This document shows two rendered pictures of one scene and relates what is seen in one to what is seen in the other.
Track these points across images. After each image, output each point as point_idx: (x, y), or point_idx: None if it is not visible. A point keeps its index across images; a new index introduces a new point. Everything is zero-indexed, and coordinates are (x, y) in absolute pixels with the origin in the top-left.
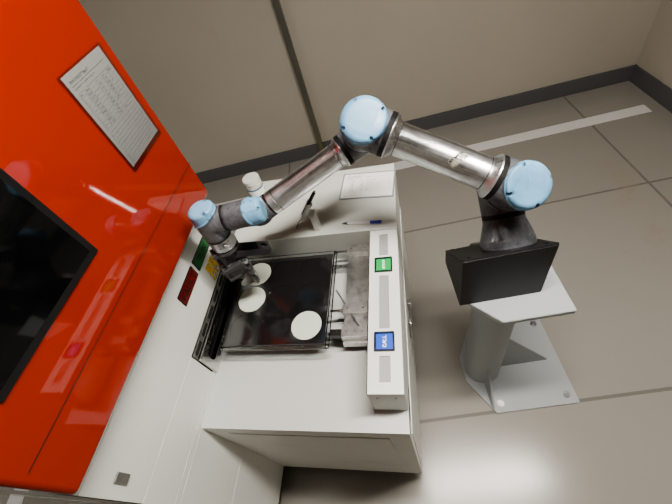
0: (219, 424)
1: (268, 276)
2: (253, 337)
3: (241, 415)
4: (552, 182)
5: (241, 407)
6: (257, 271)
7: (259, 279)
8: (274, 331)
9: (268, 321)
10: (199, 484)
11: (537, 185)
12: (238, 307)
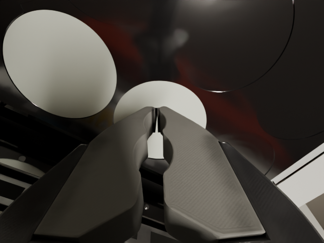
0: (300, 203)
1: (96, 39)
2: (278, 156)
3: (321, 181)
4: None
5: (311, 178)
6: (47, 70)
7: (188, 119)
8: (320, 106)
9: (274, 110)
10: (301, 209)
11: None
12: (161, 160)
